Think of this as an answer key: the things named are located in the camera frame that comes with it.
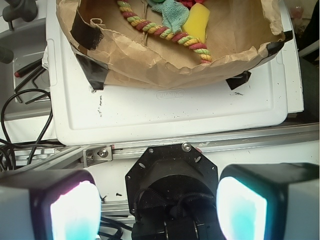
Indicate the red fabric toy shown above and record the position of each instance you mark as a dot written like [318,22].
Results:
[190,3]

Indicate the brown paper bag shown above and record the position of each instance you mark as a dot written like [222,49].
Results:
[130,39]

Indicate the grey clamp stand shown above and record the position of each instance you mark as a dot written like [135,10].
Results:
[27,10]

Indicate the teal cloth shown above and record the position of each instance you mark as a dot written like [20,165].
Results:
[174,13]

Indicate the metal corner bracket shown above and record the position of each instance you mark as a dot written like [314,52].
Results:
[94,155]

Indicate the black hex key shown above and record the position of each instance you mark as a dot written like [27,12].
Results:
[30,78]

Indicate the yellow sponge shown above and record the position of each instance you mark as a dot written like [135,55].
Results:
[197,21]

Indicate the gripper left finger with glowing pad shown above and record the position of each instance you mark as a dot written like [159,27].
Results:
[60,204]

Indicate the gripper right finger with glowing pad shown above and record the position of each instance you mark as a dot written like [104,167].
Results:
[279,201]

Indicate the aluminium frame rail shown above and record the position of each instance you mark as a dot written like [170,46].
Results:
[289,143]

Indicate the black octagonal mount plate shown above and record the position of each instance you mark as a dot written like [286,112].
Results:
[164,174]

